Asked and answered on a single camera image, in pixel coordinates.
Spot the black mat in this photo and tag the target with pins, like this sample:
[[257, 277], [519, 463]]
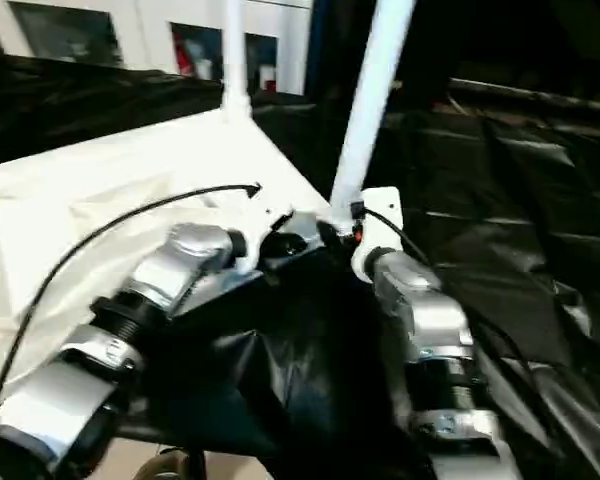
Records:
[[540, 250]]

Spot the white cabinet with glass doors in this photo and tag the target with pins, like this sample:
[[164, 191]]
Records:
[[130, 30]]

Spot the white plastic table leg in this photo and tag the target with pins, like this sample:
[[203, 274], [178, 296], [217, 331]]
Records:
[[235, 55], [372, 100]]

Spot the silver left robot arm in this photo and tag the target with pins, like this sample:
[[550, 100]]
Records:
[[110, 350]]

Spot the white plastic table top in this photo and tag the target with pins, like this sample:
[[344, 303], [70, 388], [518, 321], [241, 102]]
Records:
[[90, 190]]

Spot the black furniture with gold label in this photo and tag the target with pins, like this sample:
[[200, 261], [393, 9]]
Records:
[[520, 40]]

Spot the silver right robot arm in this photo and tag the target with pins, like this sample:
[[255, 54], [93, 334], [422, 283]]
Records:
[[430, 340]]

